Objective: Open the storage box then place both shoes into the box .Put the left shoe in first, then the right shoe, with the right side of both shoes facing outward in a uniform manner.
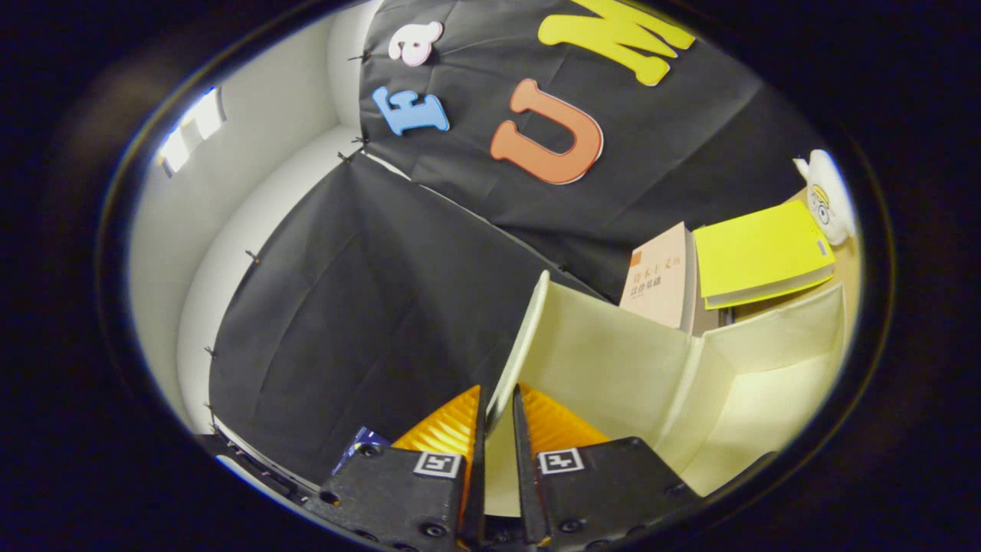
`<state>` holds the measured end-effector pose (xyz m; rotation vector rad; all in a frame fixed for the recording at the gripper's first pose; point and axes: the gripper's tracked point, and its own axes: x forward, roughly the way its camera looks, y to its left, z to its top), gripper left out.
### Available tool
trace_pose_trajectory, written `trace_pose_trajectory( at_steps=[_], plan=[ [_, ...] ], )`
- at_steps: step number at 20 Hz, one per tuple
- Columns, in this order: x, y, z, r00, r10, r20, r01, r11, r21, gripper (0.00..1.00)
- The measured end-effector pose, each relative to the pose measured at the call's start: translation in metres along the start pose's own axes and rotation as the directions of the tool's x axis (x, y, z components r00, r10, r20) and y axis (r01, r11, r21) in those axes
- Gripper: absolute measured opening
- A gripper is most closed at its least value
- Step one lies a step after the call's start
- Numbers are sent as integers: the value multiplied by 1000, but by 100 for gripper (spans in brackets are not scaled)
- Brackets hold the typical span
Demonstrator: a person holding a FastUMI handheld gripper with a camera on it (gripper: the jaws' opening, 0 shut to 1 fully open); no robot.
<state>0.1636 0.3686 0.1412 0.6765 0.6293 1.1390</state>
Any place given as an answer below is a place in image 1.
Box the beige fabric storage box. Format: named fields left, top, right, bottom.
left=484, top=270, right=848, bottom=518

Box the long ceiling light panel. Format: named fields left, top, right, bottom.
left=159, top=87, right=228, bottom=174

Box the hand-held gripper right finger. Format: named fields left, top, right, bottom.
left=512, top=383, right=702, bottom=552

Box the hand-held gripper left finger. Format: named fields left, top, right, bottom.
left=307, top=385, right=485, bottom=552

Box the beige book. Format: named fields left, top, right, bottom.
left=619, top=222, right=698, bottom=332

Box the yellow book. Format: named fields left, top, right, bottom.
left=694, top=199, right=836, bottom=311

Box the white plush toy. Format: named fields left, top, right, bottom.
left=793, top=149, right=857, bottom=246

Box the blue glossy object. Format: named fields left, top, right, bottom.
left=333, top=427, right=392, bottom=476

